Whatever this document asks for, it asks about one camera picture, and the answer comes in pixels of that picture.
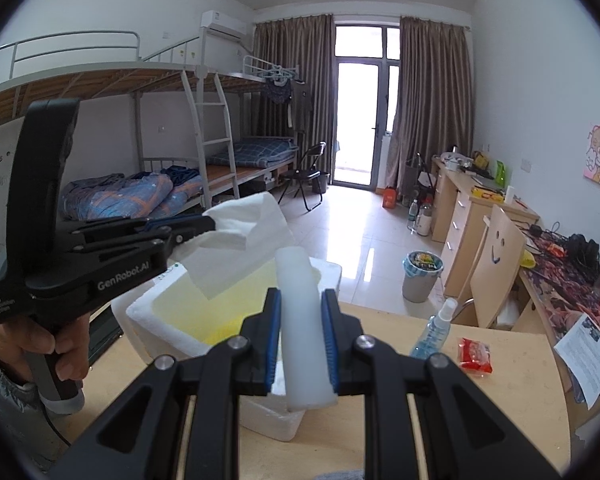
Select brown curtain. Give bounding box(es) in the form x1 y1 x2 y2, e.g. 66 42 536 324
392 16 473 201
252 14 336 188

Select printed paper sheet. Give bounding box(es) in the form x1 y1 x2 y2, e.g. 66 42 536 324
553 312 600 408

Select long wooden desk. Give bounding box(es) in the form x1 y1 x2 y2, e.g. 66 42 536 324
430 152 600 411

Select blue orange quilt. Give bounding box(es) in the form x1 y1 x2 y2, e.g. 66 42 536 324
60 172 203 221

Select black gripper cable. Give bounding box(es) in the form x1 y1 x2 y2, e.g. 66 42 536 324
41 402 74 448

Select red snack packet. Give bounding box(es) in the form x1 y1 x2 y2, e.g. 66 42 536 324
457 337 494 375

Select white foam roll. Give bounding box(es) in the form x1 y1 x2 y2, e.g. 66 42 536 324
275 246 338 413

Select black folding chair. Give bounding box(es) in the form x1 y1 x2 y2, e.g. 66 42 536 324
278 141 327 213

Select white tissue paper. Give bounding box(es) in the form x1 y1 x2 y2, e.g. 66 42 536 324
177 191 293 301

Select white metal bunk bed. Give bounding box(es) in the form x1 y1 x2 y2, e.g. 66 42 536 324
200 55 301 198
0 30 241 271

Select black headphones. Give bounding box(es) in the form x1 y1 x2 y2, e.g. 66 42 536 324
565 232 600 266

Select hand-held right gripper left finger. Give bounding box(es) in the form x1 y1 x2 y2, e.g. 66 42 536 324
47 287 283 480

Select dark hanging clothes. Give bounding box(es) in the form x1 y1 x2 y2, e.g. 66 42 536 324
262 77 313 133

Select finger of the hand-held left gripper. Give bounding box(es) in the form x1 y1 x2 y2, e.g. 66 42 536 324
70 213 217 242
77 230 214 261

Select small clear spray bottle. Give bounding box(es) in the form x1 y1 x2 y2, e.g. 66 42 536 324
410 298 459 359

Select person's left hand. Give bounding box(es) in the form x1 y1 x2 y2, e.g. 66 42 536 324
0 316 90 397

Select white bunk bed ladder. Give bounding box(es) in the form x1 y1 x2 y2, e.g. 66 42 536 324
180 67 241 208

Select blue plaid bedding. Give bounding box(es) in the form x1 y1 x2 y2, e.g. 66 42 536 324
222 136 299 168

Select glass balcony door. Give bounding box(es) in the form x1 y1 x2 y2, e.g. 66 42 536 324
332 21 401 188

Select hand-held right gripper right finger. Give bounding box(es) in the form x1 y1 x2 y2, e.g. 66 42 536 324
320 290 563 480

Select white air conditioner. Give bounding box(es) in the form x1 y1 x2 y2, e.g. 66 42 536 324
200 10 247 40

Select grey trash bin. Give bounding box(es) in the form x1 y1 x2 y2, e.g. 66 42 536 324
401 251 445 304

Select white foam box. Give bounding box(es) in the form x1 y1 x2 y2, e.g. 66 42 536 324
111 255 342 443

